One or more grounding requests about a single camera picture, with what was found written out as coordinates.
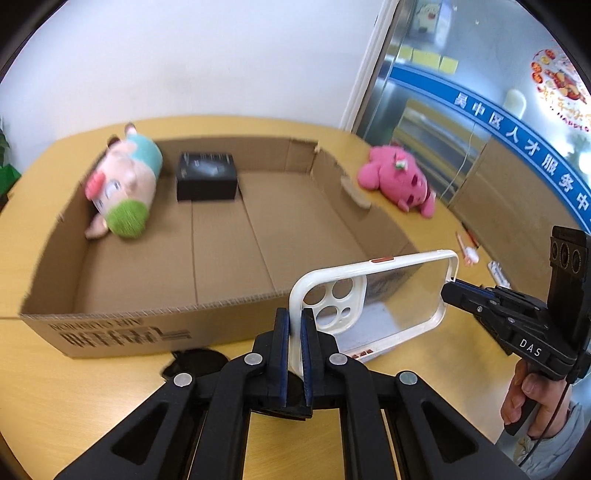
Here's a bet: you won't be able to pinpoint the black sunglasses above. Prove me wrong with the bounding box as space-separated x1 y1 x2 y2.
160 348 228 380

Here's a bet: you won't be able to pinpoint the white clear phone case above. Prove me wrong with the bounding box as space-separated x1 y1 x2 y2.
287 249 459 377

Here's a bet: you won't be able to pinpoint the black 65W charger box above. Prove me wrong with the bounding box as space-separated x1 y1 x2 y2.
176 152 238 202

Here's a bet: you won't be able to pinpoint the person's right hand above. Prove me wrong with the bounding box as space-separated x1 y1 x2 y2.
500 358 574 439

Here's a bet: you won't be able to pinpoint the pink white pen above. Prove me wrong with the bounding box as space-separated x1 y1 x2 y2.
456 232 480 266

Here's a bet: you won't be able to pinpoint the red pen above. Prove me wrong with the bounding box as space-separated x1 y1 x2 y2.
461 222 481 250

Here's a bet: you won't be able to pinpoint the brown cardboard box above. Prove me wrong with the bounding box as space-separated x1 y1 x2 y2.
20 136 414 358

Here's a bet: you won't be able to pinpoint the pink strawberry bear plush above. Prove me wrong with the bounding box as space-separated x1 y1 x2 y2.
356 145 436 219

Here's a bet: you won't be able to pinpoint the pink pig plush toy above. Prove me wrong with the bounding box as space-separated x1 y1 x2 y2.
84 123 163 239

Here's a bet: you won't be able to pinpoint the green cloth covered table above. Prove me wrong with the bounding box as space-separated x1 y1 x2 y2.
0 164 21 196

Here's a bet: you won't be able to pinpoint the potted green plant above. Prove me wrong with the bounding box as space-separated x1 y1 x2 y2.
0 128 10 168

